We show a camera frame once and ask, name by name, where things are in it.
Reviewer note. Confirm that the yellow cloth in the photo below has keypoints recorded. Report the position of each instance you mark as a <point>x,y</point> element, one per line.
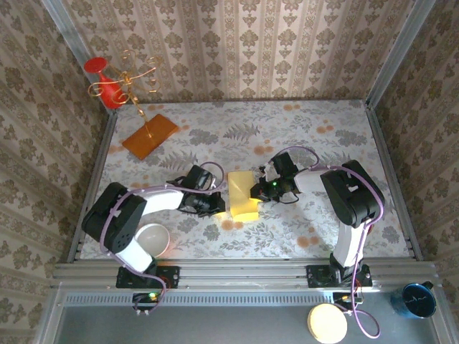
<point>242,193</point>

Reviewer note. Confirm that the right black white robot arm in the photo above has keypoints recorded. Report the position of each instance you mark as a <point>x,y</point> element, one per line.
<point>351,193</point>

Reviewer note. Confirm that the floral table cloth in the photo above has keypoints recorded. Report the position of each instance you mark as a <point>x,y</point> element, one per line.
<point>251,236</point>

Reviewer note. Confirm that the white bowl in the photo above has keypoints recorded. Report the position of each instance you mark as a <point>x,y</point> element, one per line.
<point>157,238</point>

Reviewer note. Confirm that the small black circuit board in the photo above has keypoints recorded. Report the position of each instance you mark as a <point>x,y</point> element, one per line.
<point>145,299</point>
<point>344,298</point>

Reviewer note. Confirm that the red plastic wine glass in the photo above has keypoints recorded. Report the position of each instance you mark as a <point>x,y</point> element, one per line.
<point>111,95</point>

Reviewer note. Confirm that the pale yellow round disc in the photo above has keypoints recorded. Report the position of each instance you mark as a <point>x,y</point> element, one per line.
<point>328,322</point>

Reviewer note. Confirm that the dark blue mug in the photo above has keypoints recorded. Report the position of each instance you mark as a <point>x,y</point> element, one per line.
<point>417,301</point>

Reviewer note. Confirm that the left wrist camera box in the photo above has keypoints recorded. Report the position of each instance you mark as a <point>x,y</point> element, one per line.
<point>214,183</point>

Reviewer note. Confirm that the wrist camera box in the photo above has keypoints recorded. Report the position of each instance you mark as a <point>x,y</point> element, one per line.
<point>214,183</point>
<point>269,172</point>

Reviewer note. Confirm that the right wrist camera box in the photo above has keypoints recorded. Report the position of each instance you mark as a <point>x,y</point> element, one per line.
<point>269,172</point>

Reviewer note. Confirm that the long aluminium frame rail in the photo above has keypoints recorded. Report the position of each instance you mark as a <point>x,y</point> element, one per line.
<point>244,276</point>

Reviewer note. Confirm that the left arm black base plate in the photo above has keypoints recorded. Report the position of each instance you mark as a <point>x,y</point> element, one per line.
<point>168,277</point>

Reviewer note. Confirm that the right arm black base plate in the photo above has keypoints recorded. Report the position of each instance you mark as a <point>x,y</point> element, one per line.
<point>315,276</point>

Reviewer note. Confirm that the aluminium table side rail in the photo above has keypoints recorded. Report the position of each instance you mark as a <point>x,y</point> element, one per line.
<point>387,161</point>
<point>101,157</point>

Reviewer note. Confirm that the aluminium corner post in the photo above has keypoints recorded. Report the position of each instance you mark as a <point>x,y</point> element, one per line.
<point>70,36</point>
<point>402,36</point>

